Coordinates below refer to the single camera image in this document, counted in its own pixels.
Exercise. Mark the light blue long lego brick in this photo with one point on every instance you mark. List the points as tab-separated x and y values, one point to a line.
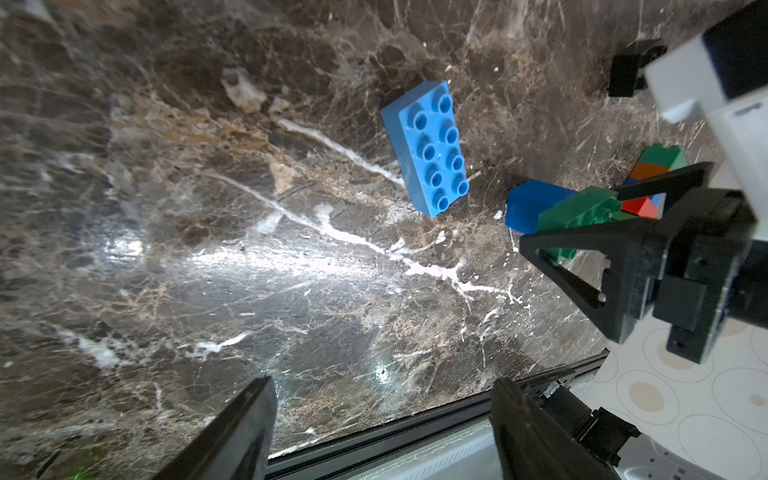
424	135

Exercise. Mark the green long lego brick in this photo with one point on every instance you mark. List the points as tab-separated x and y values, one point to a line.
671	157
592	206

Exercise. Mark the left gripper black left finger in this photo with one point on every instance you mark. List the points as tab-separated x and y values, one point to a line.
236	444

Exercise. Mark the orange small lego brick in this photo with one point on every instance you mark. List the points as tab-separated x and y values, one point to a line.
642	171

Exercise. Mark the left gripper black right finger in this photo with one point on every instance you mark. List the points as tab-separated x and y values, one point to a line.
531	445

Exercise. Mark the red long lego brick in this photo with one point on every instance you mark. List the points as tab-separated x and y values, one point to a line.
640	207

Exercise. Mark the black small lego brick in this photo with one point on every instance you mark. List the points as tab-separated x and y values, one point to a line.
627	73

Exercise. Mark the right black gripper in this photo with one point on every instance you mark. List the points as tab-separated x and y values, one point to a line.
714	270

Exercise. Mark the blue small lego brick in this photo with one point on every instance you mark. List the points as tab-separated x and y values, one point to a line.
528	201
657	199

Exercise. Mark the blue small lego brick front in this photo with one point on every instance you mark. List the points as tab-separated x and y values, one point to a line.
528	201

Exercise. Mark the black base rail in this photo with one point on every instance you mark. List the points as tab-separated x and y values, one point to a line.
415	447

